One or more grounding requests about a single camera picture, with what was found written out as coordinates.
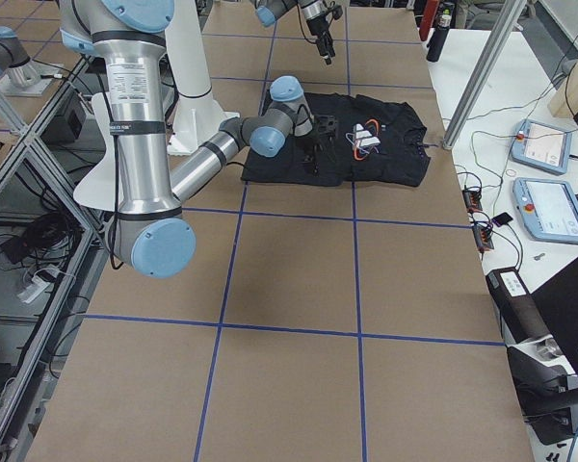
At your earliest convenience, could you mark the black graphic t-shirt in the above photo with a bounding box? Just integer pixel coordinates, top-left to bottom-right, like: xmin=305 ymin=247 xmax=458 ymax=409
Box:
xmin=241 ymin=92 xmax=430 ymax=187

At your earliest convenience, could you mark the blue teach pendant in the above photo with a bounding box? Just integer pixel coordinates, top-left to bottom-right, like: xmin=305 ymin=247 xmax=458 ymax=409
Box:
xmin=511 ymin=118 xmax=572 ymax=175
xmin=512 ymin=177 xmax=578 ymax=244

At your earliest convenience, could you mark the lower blue teach pendant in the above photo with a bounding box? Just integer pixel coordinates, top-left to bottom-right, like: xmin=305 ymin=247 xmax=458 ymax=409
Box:
xmin=512 ymin=177 xmax=578 ymax=244

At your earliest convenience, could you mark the white power strip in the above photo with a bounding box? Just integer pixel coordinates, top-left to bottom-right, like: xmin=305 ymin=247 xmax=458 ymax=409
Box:
xmin=17 ymin=268 xmax=57 ymax=304

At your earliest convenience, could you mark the black monitor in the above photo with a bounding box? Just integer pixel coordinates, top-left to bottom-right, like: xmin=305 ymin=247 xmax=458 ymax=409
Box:
xmin=532 ymin=257 xmax=578 ymax=373

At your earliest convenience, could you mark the white curved plastic shield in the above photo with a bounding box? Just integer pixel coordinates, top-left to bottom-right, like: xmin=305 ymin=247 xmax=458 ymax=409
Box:
xmin=73 ymin=92 xmax=116 ymax=212

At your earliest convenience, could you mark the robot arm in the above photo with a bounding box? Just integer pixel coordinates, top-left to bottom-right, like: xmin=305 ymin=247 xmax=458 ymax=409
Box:
xmin=251 ymin=0 xmax=343 ymax=65
xmin=59 ymin=1 xmax=318 ymax=278

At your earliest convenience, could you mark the black water bottle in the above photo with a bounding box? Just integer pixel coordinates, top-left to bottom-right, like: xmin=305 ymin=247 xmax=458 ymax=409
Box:
xmin=426 ymin=27 xmax=449 ymax=63

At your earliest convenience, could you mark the upper blue teach pendant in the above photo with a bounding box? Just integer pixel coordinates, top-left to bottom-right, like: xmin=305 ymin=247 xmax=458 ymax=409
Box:
xmin=511 ymin=118 xmax=572 ymax=175

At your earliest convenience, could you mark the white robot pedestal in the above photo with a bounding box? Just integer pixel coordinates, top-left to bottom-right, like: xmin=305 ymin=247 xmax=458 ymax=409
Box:
xmin=165 ymin=0 xmax=238 ymax=156

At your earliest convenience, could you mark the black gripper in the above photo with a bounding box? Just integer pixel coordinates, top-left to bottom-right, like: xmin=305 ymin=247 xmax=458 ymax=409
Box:
xmin=306 ymin=14 xmax=335 ymax=65
xmin=302 ymin=115 xmax=339 ymax=174

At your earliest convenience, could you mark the aluminium frame post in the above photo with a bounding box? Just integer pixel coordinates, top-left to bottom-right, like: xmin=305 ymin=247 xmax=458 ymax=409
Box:
xmin=442 ymin=0 xmax=526 ymax=150

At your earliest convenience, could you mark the black label printer box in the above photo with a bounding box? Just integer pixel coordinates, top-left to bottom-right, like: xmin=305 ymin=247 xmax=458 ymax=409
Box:
xmin=486 ymin=267 xmax=552 ymax=346

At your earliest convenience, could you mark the yellow green spray can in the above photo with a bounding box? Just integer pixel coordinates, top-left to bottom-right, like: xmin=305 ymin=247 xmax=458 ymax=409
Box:
xmin=437 ymin=1 xmax=455 ymax=30

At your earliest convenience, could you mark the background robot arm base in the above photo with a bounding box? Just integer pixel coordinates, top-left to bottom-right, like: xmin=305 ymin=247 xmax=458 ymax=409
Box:
xmin=0 ymin=26 xmax=49 ymax=97

